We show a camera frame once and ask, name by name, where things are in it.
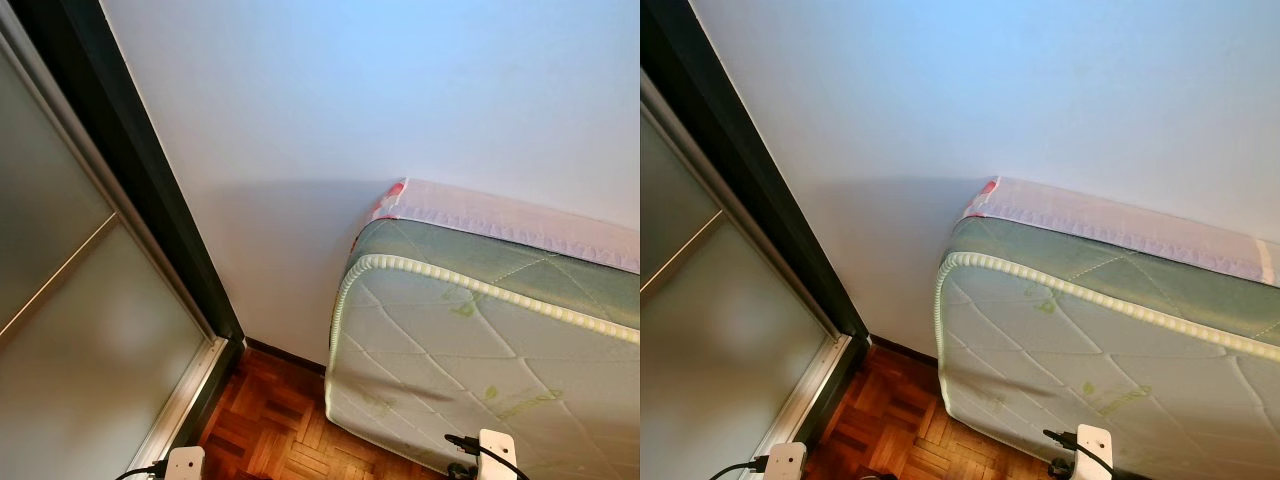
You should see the frosted glass wardrobe door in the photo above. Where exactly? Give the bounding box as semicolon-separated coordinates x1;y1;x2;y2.
0;20;231;480
640;70;851;480

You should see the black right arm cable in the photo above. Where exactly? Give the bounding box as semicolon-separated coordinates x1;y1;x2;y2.
1043;429;1151;480
444;433;531;480

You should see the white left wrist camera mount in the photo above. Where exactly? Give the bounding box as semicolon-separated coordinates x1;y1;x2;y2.
762;442;808;480
163;446;206;480

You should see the dark wooden baseboard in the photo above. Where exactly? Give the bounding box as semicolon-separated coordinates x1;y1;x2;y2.
245;338;329;377
868;335;941;369

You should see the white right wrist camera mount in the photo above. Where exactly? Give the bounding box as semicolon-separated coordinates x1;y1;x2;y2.
478;429;518;480
1072;424;1114;480

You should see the black wardrobe frame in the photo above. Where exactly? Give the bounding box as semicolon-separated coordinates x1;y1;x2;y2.
640;0;871;451
10;0;246;446

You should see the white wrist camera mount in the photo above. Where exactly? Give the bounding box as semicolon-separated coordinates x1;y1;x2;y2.
163;446;206;480
478;429;518;480
762;442;808;480
1072;424;1114;480

